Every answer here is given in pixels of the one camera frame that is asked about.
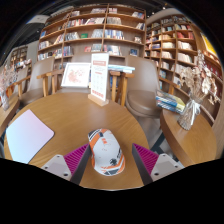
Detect yellow wall poster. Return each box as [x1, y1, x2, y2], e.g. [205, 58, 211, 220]
[200, 32, 219, 58]

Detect round wooden side table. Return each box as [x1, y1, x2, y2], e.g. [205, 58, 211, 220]
[159, 108, 218, 168]
[0, 94, 21, 138]

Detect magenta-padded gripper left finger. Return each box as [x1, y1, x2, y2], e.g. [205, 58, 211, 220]
[41, 143, 92, 185]

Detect curved wooden bookshelf with books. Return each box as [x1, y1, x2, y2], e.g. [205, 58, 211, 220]
[143, 14, 223, 124]

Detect glass vase with dried flowers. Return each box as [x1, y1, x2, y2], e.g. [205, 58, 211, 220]
[177, 49, 221, 131]

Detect stack of colourful books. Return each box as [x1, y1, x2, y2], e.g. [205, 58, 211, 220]
[155, 89, 186, 115]

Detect white orange black computer mouse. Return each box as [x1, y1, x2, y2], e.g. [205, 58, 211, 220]
[87, 128, 126, 177]

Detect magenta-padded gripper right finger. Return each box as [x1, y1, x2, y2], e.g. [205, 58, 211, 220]
[131, 143, 184, 186]

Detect white sign on wooden base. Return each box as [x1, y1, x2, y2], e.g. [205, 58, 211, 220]
[87, 52, 110, 107]

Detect flat stack of blue books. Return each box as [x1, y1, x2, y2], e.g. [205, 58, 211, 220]
[108, 64, 136, 74]

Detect small distant wooden bookshelf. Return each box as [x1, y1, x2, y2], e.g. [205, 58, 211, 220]
[9, 45, 29, 68]

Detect wide wooden bookshelf with books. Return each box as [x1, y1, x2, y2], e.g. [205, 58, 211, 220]
[36, 3, 148, 71]

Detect pale lilac mouse pad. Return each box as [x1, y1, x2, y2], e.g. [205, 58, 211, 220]
[5, 108, 55, 165]

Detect white framed floral picture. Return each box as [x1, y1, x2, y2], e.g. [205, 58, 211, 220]
[60, 62, 92, 89]

